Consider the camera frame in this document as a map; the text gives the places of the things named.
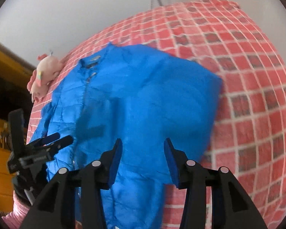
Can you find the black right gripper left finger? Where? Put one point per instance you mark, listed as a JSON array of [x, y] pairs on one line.
[[55, 205]]

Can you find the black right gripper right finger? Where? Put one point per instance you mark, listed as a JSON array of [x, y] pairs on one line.
[[232, 207]]

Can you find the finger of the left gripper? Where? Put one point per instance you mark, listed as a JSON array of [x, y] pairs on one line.
[[46, 140], [52, 148]]

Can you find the blue puffer jacket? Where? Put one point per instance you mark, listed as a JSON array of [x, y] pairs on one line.
[[141, 96]]

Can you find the pink sleeved left forearm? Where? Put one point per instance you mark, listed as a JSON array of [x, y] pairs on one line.
[[14, 219]]

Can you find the black gloved left hand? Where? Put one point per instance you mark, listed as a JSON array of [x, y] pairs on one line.
[[29, 183]]

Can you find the pink plush unicorn toy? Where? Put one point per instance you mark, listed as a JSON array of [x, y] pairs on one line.
[[48, 68]]

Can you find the yellow wooden cabinet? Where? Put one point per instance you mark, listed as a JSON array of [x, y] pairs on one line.
[[13, 95]]

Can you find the red plaid bed cover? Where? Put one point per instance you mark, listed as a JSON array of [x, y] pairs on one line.
[[250, 129]]

